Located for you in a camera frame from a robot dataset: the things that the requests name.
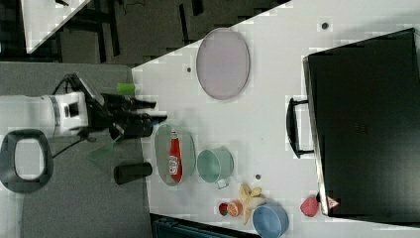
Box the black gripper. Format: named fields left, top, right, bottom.
left=77, top=77, right=167, bottom=140

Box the red plush ketchup bottle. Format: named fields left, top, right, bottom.
left=168, top=130, right=182, bottom=182

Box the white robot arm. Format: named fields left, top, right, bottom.
left=1, top=73, right=167, bottom=140

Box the green oval strainer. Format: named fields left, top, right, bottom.
left=155, top=124, right=196, bottom=186

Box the small green object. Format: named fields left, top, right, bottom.
left=116, top=83, right=136, bottom=93

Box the green spatula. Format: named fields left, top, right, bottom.
left=88, top=141, right=117, bottom=161

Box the black cylinder container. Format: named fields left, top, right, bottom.
left=114, top=163, right=153, bottom=184

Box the green mug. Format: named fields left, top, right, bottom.
left=197, top=147, right=234, bottom=189

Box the grey round plate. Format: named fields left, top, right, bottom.
left=196, top=28, right=251, bottom=100

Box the small red strawberry toy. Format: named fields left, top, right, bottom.
left=219, top=202, right=228, bottom=216

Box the orange slice toy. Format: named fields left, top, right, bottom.
left=227, top=200, right=243, bottom=217

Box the peeled toy banana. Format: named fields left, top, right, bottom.
left=239, top=183, right=265, bottom=225

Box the blue cup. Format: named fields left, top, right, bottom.
left=253, top=203, right=289, bottom=238

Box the pink strawberry toy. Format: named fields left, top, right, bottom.
left=300, top=196, right=319, bottom=217

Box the black toaster oven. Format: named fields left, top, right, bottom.
left=302, top=28, right=420, bottom=227

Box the black grey seat frame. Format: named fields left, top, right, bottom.
left=0, top=129, right=53, bottom=193

